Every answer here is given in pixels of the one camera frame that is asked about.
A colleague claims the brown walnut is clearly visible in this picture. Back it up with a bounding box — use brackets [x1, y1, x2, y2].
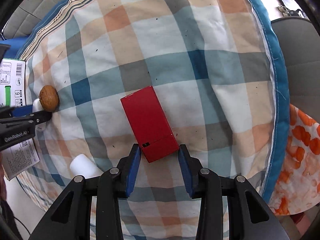
[39, 85, 59, 112]

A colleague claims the white cylinder bottle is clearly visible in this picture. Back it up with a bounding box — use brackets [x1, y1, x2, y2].
[69, 154, 103, 179]

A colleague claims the red rectangular box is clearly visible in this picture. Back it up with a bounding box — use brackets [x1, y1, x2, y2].
[120, 86, 179, 163]

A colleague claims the white oval case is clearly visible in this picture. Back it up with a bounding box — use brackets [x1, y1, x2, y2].
[33, 98, 47, 132]

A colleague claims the printed cardboard box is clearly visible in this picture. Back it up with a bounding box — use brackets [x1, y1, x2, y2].
[1, 58, 40, 180]

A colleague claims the orange white patterned cloth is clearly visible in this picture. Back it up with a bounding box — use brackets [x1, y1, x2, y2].
[268, 105, 320, 216]

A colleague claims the blue yoga mat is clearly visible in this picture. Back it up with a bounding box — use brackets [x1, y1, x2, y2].
[1, 36, 29, 59]

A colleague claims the grey cushioned sofa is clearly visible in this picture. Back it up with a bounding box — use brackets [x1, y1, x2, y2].
[1, 0, 62, 40]

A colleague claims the plaid checkered cloth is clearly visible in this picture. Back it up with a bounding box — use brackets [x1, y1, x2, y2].
[15, 0, 291, 240]

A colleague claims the grey chair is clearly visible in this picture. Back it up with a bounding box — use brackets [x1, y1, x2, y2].
[271, 17, 320, 122]

